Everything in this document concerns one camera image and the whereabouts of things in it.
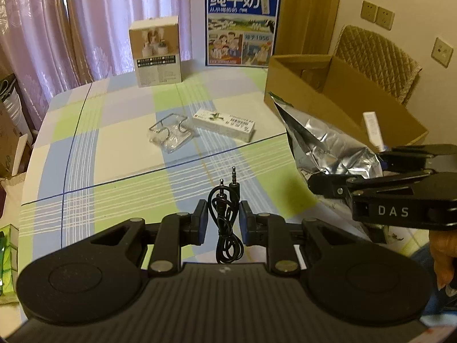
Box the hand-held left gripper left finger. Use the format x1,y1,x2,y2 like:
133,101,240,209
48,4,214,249
89,199,209,277

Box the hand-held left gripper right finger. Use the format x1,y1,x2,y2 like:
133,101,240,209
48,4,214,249
239,200,358,276

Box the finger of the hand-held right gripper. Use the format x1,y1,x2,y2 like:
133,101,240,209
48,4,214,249
308,169,438,201
379,144,457,174

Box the black audio cable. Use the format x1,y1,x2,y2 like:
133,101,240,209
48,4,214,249
208,166,245,263

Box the silver foil bag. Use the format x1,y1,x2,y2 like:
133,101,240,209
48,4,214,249
268,92,427,256

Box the white medicine box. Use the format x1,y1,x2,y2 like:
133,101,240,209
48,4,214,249
363,111,386,152

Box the cardboard box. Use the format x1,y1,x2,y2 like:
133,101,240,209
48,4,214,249
263,54,429,151

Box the person's right hand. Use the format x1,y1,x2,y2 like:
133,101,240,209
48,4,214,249
428,230,457,292

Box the clear bag of metal rings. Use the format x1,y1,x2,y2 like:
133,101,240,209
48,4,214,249
148,113,199,154

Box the slim white green-print box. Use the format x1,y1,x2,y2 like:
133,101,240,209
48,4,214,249
192,108,256,141

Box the chair with quilted cover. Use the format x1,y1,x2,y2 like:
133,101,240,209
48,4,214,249
334,25,422,106

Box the checkered tablecloth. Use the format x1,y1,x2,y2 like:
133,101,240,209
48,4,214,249
19,68,457,276

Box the white product box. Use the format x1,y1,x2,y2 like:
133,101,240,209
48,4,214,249
129,16,183,88

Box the wooden door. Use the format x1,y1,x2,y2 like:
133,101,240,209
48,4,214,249
205,0,345,68

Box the blue milk carton box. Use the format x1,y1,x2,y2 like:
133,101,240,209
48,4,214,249
205,0,282,69

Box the beige cloth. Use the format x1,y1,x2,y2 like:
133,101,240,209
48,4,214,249
0,171,27,222

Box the green packet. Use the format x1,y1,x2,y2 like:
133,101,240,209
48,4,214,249
0,225,20,297

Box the brown cardboard boxes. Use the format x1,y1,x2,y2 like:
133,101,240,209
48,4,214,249
0,100,29,179

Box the pale purple curtain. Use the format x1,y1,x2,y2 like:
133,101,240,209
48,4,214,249
0,0,208,129

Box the beige wall socket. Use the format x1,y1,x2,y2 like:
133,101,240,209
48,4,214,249
360,1,378,22
376,6,395,31
431,37,453,68

